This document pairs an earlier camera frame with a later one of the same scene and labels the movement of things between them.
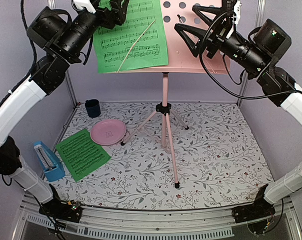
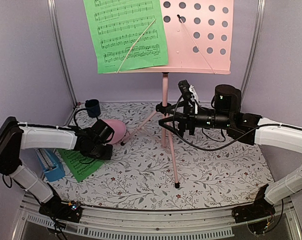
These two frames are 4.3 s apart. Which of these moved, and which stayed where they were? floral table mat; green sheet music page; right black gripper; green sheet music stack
Moved: right black gripper
Stayed: green sheet music stack; green sheet music page; floral table mat
